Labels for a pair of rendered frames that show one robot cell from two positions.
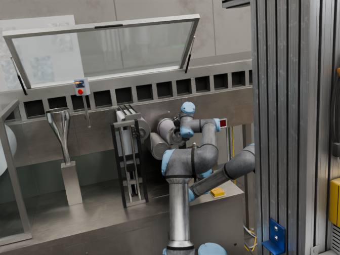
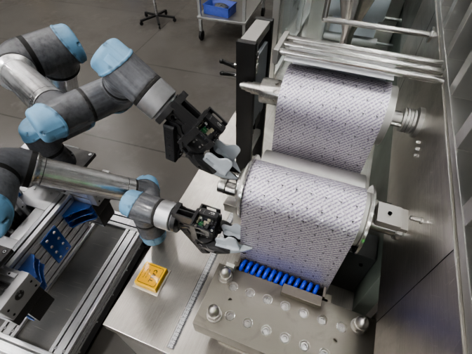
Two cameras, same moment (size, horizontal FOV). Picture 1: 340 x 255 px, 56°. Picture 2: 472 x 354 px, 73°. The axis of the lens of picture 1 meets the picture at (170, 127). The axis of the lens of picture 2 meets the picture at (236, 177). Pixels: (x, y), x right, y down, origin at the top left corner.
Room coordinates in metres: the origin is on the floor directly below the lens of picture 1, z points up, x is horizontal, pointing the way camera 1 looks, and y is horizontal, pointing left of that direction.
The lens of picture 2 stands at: (2.28, -0.43, 1.80)
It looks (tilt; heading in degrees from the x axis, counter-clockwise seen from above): 49 degrees down; 126
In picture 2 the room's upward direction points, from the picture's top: straight up
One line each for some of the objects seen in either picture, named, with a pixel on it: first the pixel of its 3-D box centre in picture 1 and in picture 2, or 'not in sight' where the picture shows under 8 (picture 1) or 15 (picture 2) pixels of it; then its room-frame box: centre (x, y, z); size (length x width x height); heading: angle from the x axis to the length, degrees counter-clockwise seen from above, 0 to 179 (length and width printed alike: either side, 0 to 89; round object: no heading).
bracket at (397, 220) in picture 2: not in sight; (392, 216); (2.32, 0.03, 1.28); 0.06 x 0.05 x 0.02; 15
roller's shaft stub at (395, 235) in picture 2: not in sight; (382, 225); (2.31, 0.03, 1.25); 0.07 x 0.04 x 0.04; 15
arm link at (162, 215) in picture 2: not in sight; (169, 214); (1.86, -0.15, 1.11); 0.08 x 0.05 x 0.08; 105
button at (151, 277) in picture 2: (217, 192); (151, 277); (1.85, -0.26, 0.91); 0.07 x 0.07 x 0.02; 15
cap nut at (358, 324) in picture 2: not in sight; (361, 323); (2.38, -0.09, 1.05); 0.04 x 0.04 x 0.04
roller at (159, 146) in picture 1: (157, 145); (307, 184); (2.12, 0.10, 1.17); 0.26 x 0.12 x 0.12; 15
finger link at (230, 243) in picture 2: not in sight; (232, 243); (2.05, -0.12, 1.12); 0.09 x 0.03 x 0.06; 14
